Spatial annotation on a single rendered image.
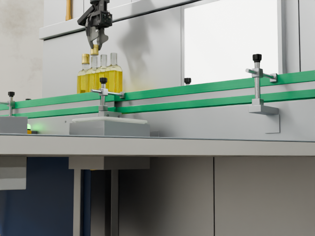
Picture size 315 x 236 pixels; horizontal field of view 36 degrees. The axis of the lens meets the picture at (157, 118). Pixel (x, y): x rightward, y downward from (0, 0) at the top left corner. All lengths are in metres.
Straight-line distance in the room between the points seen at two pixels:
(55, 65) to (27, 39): 2.85
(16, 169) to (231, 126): 0.85
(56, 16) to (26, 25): 2.83
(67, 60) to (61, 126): 0.58
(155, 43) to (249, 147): 1.06
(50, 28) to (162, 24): 0.76
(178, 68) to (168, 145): 1.01
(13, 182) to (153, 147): 0.27
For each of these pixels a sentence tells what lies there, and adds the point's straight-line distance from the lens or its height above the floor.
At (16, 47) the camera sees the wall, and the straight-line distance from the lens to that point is 5.35.
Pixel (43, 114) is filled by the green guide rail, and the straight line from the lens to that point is 2.11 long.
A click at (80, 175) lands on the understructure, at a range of 1.90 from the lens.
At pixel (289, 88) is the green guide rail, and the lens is 1.51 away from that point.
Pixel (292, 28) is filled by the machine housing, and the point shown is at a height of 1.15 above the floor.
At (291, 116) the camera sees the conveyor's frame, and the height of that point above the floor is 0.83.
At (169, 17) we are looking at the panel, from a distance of 2.02.
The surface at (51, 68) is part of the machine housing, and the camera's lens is 2.58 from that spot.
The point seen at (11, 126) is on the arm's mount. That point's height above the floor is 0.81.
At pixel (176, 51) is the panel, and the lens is 1.97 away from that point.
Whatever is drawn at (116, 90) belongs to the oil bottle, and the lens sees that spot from 1.97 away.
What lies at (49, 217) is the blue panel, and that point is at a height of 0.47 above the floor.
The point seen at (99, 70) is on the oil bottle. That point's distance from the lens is 2.03.
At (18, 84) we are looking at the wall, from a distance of 5.29.
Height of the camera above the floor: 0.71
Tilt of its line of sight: 5 degrees up
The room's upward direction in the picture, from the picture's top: straight up
